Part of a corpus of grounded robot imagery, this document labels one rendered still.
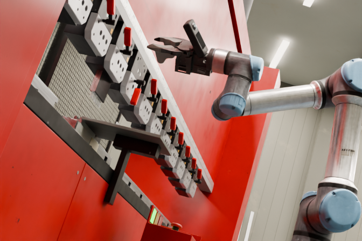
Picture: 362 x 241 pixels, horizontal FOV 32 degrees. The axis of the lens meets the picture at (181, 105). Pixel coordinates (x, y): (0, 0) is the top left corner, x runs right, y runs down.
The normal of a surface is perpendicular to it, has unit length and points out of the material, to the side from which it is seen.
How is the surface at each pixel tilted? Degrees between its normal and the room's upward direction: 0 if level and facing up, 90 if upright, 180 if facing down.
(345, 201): 97
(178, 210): 90
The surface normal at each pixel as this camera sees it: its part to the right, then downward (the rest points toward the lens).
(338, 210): 0.15, -0.15
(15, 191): 0.94, 0.22
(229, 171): -0.17, -0.37
